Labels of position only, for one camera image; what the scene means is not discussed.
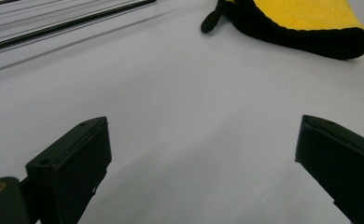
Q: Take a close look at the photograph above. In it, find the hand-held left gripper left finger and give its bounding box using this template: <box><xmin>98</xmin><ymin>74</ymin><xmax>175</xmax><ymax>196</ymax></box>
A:
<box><xmin>25</xmin><ymin>116</ymin><xmax>113</xmax><ymax>224</ymax></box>

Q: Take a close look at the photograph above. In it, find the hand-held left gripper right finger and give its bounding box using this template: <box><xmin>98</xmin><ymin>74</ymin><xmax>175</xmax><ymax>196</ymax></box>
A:
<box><xmin>294</xmin><ymin>114</ymin><xmax>364</xmax><ymax>224</ymax></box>

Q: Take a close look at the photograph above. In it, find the aluminium floor rail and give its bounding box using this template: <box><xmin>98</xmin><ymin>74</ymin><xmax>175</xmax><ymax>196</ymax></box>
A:
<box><xmin>0</xmin><ymin>0</ymin><xmax>157</xmax><ymax>55</ymax></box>

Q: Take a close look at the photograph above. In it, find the yellow towel with black edge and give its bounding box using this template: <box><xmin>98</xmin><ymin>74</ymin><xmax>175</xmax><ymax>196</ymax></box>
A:
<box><xmin>200</xmin><ymin>0</ymin><xmax>364</xmax><ymax>61</ymax></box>

